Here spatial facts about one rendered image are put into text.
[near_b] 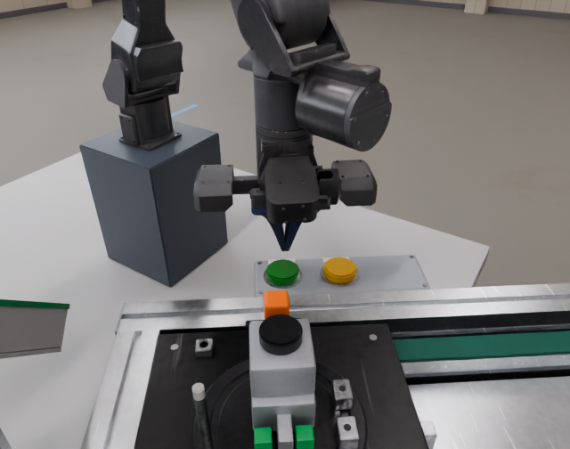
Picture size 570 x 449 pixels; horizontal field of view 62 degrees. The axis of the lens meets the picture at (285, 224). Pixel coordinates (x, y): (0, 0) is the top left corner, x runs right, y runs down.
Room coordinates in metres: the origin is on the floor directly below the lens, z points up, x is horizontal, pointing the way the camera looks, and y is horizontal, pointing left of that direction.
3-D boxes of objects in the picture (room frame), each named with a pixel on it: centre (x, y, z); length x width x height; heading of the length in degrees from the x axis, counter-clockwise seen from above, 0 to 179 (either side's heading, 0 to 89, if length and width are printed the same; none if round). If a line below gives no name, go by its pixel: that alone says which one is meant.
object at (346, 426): (0.21, -0.05, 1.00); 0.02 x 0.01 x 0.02; 4
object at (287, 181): (0.39, -0.01, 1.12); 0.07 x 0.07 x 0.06; 5
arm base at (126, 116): (0.63, 0.19, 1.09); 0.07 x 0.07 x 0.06; 58
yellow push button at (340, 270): (0.45, -0.07, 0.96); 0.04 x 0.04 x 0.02
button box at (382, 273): (0.45, -0.07, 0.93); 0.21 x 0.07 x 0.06; 94
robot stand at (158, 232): (0.63, 0.19, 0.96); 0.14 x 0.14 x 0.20; 58
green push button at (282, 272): (0.45, 0.00, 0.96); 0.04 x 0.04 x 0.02
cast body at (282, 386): (0.22, 0.00, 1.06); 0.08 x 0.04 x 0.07; 4
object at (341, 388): (0.25, -0.05, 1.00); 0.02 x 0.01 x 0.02; 4
